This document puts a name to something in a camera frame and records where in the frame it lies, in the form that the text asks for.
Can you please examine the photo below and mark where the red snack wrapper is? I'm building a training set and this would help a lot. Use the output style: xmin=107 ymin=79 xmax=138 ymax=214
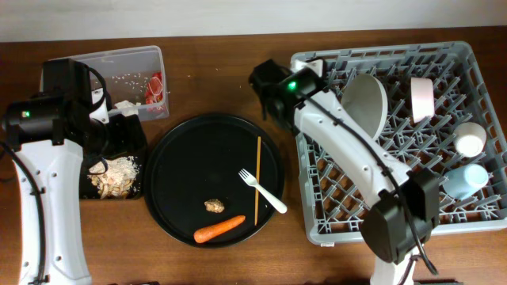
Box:
xmin=145 ymin=71 xmax=163 ymax=105

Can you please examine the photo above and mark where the brown food scrap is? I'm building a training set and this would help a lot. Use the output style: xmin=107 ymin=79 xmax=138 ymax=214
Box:
xmin=204 ymin=199 xmax=225 ymax=214

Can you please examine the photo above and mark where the orange carrot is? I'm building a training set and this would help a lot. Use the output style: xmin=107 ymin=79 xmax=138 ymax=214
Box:
xmin=193 ymin=215 xmax=246 ymax=244

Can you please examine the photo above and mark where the wooden chopstick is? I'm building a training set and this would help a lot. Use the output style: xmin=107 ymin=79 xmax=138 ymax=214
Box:
xmin=254 ymin=136 xmax=261 ymax=226

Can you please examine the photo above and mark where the white plastic fork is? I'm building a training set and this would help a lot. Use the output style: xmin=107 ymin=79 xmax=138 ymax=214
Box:
xmin=238 ymin=169 xmax=288 ymax=214

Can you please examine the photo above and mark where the grey plate with food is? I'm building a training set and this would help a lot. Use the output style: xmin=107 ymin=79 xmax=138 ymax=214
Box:
xmin=341 ymin=74 xmax=388 ymax=140

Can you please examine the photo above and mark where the light blue plastic cup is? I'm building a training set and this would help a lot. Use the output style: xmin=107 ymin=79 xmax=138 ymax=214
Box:
xmin=443 ymin=164 xmax=489 ymax=200

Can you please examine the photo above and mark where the white plastic cup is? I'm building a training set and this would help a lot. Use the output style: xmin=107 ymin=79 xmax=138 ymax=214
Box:
xmin=453 ymin=122 xmax=486 ymax=158

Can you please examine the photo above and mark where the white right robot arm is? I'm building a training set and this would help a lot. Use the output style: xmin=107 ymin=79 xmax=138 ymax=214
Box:
xmin=268 ymin=66 xmax=439 ymax=284

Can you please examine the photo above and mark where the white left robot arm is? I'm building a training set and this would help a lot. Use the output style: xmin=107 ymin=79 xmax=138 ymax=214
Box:
xmin=2 ymin=90 xmax=146 ymax=284

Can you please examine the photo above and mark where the clear plastic waste bin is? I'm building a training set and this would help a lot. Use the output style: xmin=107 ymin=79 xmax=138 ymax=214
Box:
xmin=38 ymin=45 xmax=170 ymax=124

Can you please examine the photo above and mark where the grey dishwasher rack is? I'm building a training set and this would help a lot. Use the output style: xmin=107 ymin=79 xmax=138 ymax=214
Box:
xmin=288 ymin=40 xmax=507 ymax=245

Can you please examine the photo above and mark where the crumpled white tissue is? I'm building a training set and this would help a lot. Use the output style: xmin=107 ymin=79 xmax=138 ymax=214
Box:
xmin=114 ymin=101 xmax=141 ymax=116

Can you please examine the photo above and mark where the rice and peanut shell pile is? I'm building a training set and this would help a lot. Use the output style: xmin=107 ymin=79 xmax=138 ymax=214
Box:
xmin=87 ymin=156 xmax=140 ymax=199

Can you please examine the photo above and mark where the rectangular black tray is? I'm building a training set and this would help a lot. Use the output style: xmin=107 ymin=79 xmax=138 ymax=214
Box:
xmin=77 ymin=114 xmax=148 ymax=201

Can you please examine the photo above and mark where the round black tray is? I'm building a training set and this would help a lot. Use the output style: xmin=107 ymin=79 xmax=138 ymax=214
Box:
xmin=143 ymin=114 xmax=284 ymax=248

